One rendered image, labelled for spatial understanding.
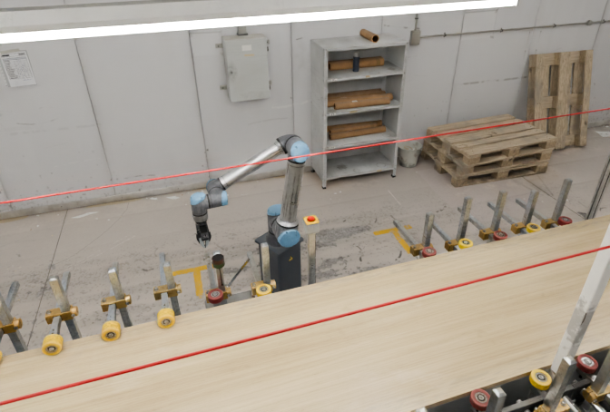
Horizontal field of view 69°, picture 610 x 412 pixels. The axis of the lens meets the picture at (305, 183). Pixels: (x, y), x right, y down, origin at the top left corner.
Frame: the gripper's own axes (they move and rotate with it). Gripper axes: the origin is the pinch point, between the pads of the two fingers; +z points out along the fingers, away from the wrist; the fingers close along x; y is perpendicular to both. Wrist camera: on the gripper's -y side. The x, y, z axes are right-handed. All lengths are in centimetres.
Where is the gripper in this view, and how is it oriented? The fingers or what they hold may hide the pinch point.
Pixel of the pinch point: (205, 247)
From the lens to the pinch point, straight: 288.6
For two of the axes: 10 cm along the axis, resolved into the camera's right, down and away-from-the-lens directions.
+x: -9.5, 1.7, -2.8
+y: -3.3, -4.8, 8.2
